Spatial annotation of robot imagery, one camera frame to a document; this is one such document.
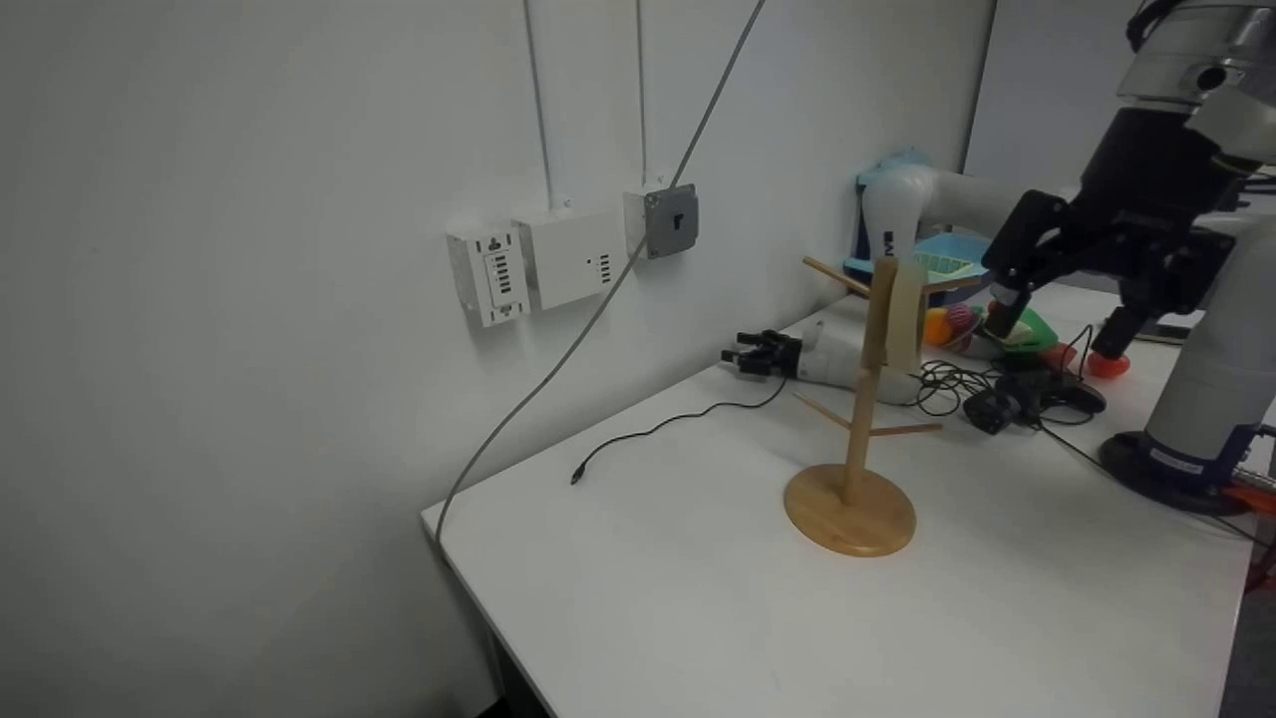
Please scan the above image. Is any wooden peg stand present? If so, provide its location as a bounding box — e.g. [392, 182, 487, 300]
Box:
[778, 249, 948, 562]

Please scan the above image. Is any teal plastic box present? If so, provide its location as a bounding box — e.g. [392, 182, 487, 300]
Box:
[915, 226, 1000, 289]

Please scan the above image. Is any grey wall cable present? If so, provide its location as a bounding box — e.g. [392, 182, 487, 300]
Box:
[431, 0, 774, 543]

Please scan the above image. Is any black cable with plug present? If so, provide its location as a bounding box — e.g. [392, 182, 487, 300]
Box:
[566, 374, 794, 485]

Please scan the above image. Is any white labelled wall box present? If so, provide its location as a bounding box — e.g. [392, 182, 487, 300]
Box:
[447, 220, 533, 329]

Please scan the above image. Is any black power adapter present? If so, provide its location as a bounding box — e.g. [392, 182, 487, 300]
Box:
[963, 388, 1030, 436]

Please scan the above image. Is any white wall conduit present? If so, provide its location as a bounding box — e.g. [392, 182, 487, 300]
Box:
[630, 0, 654, 190]
[519, 0, 560, 214]

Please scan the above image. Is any black round cobot base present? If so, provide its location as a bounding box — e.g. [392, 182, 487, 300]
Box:
[1098, 421, 1276, 518]

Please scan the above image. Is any grey junction box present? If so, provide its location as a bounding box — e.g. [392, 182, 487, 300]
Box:
[624, 178, 705, 257]

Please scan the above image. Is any tangled thin black cable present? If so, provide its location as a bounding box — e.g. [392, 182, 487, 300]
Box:
[915, 353, 1012, 421]

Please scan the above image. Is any round red toy food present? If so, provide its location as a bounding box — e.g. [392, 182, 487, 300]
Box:
[1082, 348, 1134, 388]

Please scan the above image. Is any black handheld controller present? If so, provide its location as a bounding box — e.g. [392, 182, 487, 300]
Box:
[1000, 362, 1110, 428]

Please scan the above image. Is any dark vertical wall trim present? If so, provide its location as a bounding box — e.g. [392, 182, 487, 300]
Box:
[957, 0, 1000, 176]

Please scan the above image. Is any green toy vegetable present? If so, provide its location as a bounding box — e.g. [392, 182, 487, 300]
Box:
[1000, 309, 1066, 353]

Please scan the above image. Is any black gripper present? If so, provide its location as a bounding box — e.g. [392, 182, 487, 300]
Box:
[976, 113, 1251, 365]

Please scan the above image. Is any plain white wall box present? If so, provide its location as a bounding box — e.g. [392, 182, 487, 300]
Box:
[509, 198, 630, 315]

